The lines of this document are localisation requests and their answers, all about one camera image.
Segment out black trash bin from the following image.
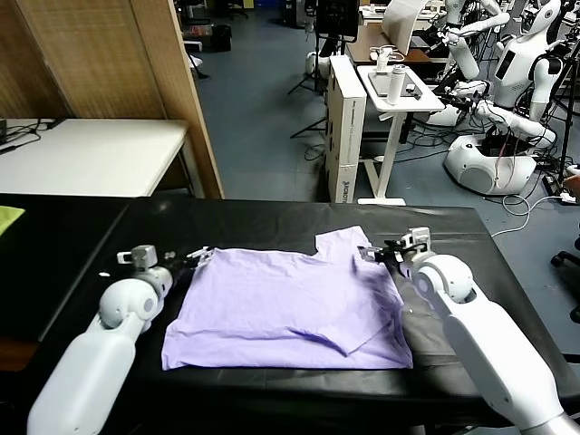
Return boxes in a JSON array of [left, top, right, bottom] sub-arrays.
[[211, 24, 234, 53]]

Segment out grey tablet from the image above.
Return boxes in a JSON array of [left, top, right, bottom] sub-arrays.
[[367, 71, 425, 98]]

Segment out tall white cardboard box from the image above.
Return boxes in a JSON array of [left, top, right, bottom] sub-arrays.
[[324, 54, 368, 205]]

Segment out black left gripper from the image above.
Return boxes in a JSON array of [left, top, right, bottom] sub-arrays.
[[163, 246, 215, 285]]

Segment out tall black tripod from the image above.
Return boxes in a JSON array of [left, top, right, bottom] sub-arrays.
[[541, 43, 580, 185]]

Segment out yellow-green cloth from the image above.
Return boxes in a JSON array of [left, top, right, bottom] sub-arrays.
[[0, 206, 26, 237]]

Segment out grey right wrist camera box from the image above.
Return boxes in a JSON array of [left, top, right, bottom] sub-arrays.
[[401, 227, 431, 262]]

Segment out wooden desk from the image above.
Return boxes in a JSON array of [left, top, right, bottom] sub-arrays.
[[0, 0, 225, 200]]

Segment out brown desk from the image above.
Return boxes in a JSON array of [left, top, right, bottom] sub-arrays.
[[346, 23, 450, 67]]

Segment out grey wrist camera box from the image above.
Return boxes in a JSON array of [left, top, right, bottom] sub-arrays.
[[401, 227, 431, 262], [116, 244, 160, 273]]

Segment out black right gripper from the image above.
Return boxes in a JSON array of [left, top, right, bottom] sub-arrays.
[[356, 238, 411, 276]]

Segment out black monitor tripod stand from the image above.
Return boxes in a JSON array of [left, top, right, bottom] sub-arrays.
[[288, 33, 348, 140]]

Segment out purple printed t-shirt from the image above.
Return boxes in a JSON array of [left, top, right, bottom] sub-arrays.
[[161, 225, 414, 372]]

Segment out black table cover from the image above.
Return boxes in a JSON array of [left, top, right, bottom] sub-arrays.
[[0, 193, 132, 345], [26, 197, 570, 435]]

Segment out white floor cable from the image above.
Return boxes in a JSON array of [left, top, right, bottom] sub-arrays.
[[490, 192, 567, 240]]

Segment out white desk table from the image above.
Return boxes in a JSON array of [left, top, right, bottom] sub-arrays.
[[0, 118, 191, 199]]

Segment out black desk cable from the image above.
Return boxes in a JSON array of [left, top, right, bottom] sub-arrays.
[[0, 118, 69, 157]]

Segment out white curved panel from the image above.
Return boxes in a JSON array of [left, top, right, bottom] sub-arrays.
[[382, 0, 428, 56]]

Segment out black office chair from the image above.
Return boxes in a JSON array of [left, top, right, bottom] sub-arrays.
[[549, 250, 580, 325]]

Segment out white round base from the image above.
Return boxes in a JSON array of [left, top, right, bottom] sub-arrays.
[[305, 51, 333, 76]]

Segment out white bottle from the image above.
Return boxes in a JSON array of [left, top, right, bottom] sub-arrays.
[[387, 64, 407, 106]]

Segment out white desk gadget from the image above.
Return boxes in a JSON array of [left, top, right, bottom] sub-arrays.
[[370, 45, 406, 75]]

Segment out white humanoid robot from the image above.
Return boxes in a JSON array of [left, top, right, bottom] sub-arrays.
[[443, 0, 570, 197], [426, 0, 512, 127]]

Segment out white side table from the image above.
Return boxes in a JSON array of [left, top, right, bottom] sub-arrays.
[[356, 64, 447, 207]]

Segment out black monitor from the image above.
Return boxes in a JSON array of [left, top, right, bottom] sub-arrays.
[[315, 0, 363, 44]]

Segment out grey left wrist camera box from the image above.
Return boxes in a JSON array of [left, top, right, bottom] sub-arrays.
[[116, 244, 160, 273]]

